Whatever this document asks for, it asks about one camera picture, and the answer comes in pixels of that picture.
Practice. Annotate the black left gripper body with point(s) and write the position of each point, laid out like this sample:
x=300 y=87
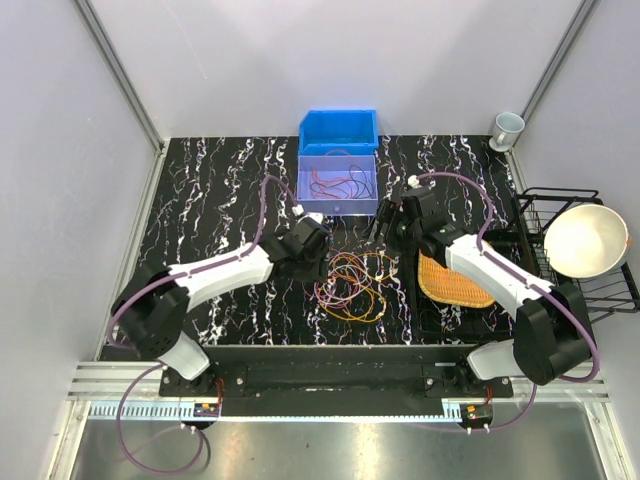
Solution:
x=313 y=267

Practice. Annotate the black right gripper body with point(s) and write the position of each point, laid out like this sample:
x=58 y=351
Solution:
x=393 y=215

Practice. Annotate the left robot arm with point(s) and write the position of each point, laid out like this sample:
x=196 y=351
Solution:
x=151 y=309

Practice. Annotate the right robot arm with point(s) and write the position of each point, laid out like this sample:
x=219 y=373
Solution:
x=552 y=334

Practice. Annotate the lavender plastic tray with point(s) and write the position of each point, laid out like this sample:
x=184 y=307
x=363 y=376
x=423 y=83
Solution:
x=338 y=185

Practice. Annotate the woven orange bamboo mat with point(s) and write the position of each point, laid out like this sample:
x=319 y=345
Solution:
x=443 y=285

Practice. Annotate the black plastic tray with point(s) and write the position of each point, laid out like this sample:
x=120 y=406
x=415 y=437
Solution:
x=444 y=323

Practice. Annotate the blue plastic bin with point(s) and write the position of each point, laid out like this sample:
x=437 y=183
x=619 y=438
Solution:
x=354 y=131

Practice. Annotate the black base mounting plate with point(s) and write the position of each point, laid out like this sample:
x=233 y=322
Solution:
x=337 y=382

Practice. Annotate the white ceramic mug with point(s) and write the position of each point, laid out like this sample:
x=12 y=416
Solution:
x=505 y=131

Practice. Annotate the large white bowl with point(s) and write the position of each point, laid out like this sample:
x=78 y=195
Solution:
x=587 y=241

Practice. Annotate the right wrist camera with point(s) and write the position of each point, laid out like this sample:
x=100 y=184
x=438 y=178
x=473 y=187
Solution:
x=415 y=183

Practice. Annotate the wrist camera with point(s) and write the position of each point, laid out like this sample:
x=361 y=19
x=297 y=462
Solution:
x=315 y=219
x=415 y=183

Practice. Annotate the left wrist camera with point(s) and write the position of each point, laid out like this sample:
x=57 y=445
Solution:
x=315 y=219

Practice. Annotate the black wire dish rack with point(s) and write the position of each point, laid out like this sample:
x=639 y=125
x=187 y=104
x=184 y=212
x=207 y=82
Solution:
x=535 y=209

